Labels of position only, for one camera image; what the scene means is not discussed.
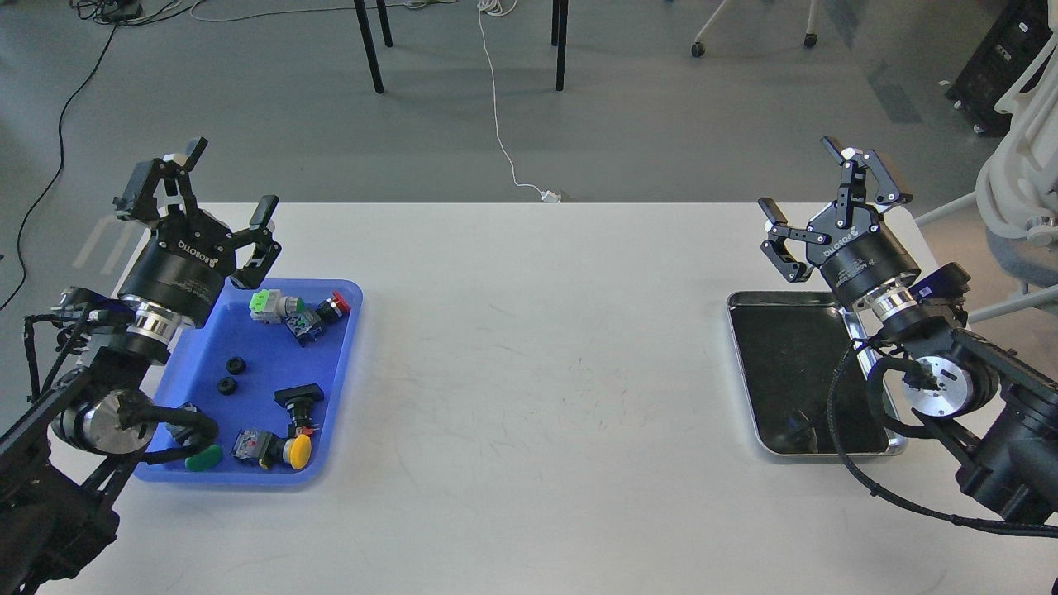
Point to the green white push button switch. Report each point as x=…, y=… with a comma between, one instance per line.
x=271, y=306

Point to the small black gear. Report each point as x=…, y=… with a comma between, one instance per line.
x=227, y=386
x=235, y=366

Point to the yellow push button switch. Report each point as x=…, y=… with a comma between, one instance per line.
x=265, y=448

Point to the black cart on wheels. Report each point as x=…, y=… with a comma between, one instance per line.
x=1014, y=40

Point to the silver metal tray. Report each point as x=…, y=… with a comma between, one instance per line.
x=789, y=345

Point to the green round push button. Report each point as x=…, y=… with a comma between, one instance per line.
x=209, y=454

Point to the blue plastic tray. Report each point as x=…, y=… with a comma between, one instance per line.
x=275, y=361

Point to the black table leg right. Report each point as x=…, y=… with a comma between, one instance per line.
x=560, y=12

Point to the black Robotiq image left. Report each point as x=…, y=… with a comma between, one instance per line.
x=180, y=268

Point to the black table leg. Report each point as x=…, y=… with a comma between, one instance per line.
x=560, y=12
x=366, y=34

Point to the black table leg left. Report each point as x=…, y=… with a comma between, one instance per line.
x=366, y=34

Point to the white chair base with casters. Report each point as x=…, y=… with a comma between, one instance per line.
x=731, y=23

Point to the black Robotiq image right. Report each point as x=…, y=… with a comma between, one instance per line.
x=860, y=252

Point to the red push button switch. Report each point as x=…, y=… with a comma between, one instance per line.
x=306, y=323

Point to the black square push button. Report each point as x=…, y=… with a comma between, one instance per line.
x=299, y=402

